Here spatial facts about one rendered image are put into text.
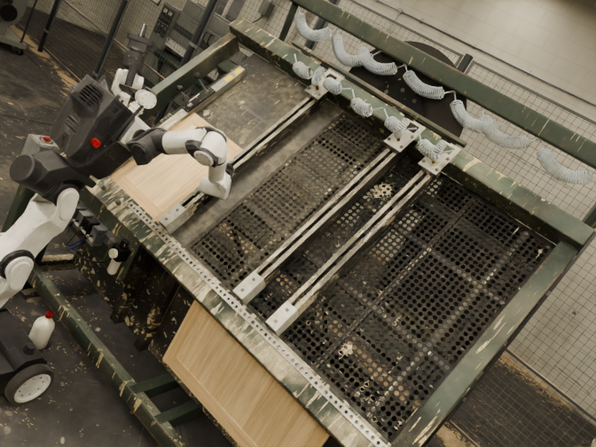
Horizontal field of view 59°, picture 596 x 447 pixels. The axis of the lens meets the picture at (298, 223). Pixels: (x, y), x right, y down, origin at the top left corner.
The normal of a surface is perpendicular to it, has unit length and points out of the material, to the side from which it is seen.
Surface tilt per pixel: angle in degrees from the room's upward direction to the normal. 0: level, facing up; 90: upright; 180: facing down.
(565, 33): 90
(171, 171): 51
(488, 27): 90
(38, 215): 64
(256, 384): 90
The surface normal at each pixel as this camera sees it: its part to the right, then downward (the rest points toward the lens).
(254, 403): -0.51, 0.00
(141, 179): -0.10, -0.51
